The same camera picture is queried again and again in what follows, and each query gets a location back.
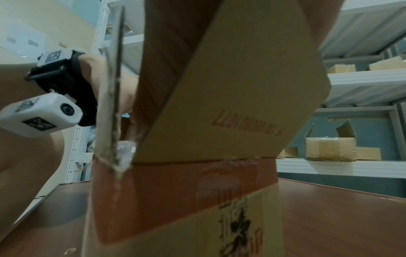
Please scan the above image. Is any person's right hand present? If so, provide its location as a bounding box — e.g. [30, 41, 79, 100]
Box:
[299, 0, 345, 49]

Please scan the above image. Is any person's left hand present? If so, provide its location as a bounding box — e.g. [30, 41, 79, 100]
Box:
[83, 54, 141, 116]

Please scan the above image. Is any large brown cardboard box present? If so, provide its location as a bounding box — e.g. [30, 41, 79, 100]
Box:
[82, 0, 332, 257]

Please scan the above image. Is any clear plastic wrap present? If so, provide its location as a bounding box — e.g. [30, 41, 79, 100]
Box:
[116, 140, 137, 174]

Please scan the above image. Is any white perforated shelf rack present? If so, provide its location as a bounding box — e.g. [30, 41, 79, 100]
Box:
[65, 0, 146, 183]

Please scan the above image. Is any white metal shelving rack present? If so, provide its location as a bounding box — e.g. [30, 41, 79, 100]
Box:
[276, 0, 406, 179]

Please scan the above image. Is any open taped cardboard box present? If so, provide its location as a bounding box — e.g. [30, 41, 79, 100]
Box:
[305, 119, 358, 162]

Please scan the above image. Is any small flat cardboard box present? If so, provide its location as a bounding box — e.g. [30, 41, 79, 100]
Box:
[277, 146, 299, 159]
[357, 147, 382, 161]

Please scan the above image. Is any white wrist camera black strap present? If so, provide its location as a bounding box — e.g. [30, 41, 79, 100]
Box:
[0, 50, 98, 139]

